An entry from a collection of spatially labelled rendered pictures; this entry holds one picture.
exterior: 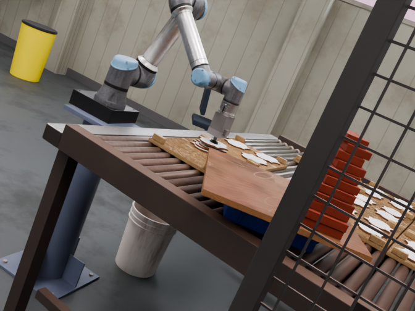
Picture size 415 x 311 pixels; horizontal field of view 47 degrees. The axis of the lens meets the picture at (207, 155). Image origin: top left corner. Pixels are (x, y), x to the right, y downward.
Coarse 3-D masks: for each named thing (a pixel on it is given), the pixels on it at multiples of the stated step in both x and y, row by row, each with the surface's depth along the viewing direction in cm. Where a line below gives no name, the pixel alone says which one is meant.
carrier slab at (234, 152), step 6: (222, 138) 254; (234, 138) 267; (228, 144) 246; (246, 144) 265; (228, 150) 234; (234, 150) 239; (240, 150) 245; (246, 150) 251; (252, 150) 257; (234, 156) 226; (240, 156) 231; (264, 168) 227; (270, 168) 233; (276, 168) 240; (282, 168) 249
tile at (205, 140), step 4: (200, 136) 216; (200, 140) 211; (204, 140) 212; (208, 140) 215; (208, 144) 209; (212, 144) 210; (216, 144) 213; (220, 144) 217; (224, 144) 220; (216, 148) 209; (220, 148) 212; (224, 148) 213
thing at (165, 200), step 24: (72, 144) 162; (96, 144) 157; (96, 168) 157; (120, 168) 152; (144, 168) 152; (144, 192) 148; (168, 192) 143; (168, 216) 144; (192, 216) 139; (216, 216) 138; (216, 240) 136; (240, 240) 132; (240, 264) 132; (288, 264) 126; (312, 288) 122; (336, 288) 124
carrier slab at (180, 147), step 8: (160, 144) 194; (168, 144) 198; (176, 144) 203; (184, 144) 209; (192, 144) 214; (176, 152) 191; (184, 152) 196; (192, 152) 201; (200, 152) 207; (184, 160) 189; (192, 160) 189; (200, 160) 194; (200, 168) 186
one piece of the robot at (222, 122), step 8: (216, 112) 210; (224, 112) 208; (216, 120) 210; (224, 120) 208; (232, 120) 214; (208, 128) 212; (216, 128) 210; (224, 128) 210; (216, 136) 210; (224, 136) 214
